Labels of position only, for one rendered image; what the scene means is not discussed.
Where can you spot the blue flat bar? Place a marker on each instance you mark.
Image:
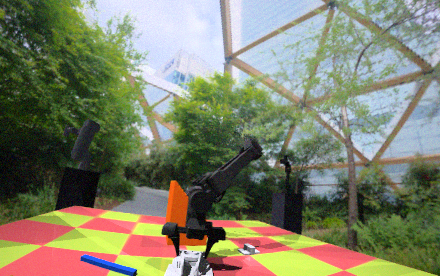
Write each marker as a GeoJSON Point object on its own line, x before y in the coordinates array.
{"type": "Point", "coordinates": [108, 265]}

